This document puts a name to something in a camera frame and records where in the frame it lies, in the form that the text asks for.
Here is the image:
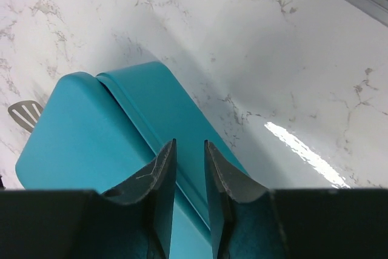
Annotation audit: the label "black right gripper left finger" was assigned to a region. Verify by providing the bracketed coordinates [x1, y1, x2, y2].
[1, 140, 177, 258]

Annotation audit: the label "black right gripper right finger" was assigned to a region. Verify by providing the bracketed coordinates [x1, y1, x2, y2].
[204, 141, 387, 258]

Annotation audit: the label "teal box lid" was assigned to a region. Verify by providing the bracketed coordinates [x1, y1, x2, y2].
[16, 72, 211, 258]

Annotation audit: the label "metal tongs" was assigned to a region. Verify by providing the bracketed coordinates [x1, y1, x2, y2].
[8, 100, 43, 133]

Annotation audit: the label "teal chocolate box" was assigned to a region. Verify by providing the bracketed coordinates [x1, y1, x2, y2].
[97, 61, 244, 226]

